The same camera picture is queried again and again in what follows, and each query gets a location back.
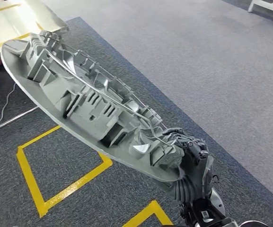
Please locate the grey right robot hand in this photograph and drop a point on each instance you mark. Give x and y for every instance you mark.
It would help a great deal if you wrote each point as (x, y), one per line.
(197, 169)

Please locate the silver plastic wheel hubcap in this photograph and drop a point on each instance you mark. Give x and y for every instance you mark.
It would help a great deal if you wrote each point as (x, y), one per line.
(79, 103)

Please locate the white table frame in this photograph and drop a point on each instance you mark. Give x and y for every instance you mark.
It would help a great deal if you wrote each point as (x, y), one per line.
(266, 6)

